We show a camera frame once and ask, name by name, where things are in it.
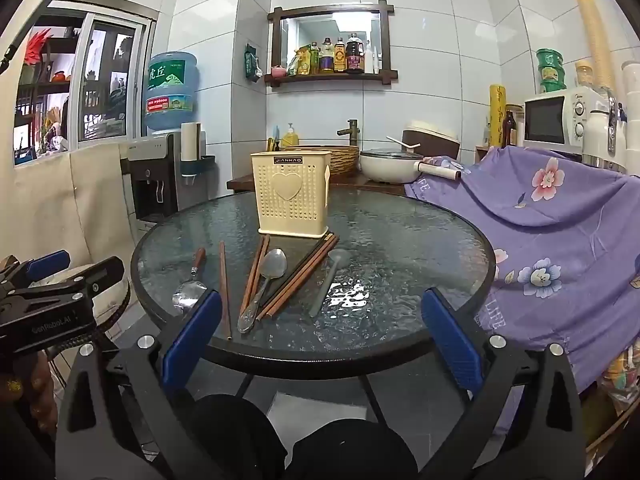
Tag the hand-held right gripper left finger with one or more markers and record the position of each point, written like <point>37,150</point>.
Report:
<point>192,332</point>

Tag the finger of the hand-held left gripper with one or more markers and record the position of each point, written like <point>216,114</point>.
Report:
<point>100,272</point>
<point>47,263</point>

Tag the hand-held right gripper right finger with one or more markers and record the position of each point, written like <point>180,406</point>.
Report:
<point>452,340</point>

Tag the steel spoon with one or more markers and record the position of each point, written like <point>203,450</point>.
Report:
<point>275,265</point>

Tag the black chopstick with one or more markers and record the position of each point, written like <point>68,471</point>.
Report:
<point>295,263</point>
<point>301,259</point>

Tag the translucent plastic spoon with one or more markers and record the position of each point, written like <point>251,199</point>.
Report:
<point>325,285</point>

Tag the cream plastic utensil holder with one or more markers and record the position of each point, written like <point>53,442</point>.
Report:
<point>290,210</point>

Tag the person's left hand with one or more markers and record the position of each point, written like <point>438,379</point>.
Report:
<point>35,390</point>

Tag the round printed cushion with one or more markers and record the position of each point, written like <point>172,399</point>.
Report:
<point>112,302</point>

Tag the beige cloth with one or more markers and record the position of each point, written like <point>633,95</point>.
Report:
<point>60,210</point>

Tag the water dispenser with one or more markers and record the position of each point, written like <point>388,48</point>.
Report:
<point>150,180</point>

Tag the purple floral cloth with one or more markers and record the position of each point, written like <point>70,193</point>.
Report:
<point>550,240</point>

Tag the white cling film roll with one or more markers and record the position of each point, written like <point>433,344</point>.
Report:
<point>440,171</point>

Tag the wooden counter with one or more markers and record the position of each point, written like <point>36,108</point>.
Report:
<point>370,187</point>

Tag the colourful printed cloth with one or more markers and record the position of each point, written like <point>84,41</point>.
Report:
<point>620,385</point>

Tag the white cooking pot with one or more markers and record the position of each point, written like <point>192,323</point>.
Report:
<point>387,167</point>

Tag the sliding window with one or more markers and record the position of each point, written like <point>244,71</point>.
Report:
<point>105,85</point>

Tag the blue water jug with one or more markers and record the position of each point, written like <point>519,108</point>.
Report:
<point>170,90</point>

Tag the wicker wash basin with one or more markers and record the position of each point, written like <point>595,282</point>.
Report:
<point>345,160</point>

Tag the yellow soap pump bottle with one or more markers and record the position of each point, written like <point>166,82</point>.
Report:
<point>290,139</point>

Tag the brown glass bottle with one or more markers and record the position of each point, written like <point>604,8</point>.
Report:
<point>509,130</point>

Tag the yellow wrapped roll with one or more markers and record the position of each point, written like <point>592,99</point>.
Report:
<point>498,115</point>

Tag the bronze faucet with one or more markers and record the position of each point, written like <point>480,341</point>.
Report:
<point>352,132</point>

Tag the white microwave oven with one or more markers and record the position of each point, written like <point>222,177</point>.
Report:
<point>547,120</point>

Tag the white thermos kettle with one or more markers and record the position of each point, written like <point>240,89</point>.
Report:
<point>602,135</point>

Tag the green hanging packet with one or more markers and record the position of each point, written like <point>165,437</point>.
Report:
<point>252,62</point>

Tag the pink small bowl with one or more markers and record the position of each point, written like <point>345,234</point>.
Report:
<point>278,70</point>

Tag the stack of green tubs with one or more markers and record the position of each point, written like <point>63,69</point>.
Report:
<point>550,70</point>

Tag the white squeeze bottle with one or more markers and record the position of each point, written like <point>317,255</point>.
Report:
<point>368,60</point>

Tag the yellow green seasoning packet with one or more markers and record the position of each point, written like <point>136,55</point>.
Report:
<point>305,60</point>

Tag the dark soy sauce bottle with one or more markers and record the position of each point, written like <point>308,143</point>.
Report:
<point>354,55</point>

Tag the amber oil bottle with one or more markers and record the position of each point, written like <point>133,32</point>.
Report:
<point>340,57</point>

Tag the purple label bottle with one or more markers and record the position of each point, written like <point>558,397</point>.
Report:
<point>327,57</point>

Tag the tall stack of paper cups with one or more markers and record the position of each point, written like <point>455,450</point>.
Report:
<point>595,40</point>

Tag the wooden framed mirror shelf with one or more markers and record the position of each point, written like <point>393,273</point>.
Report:
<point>327,10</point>

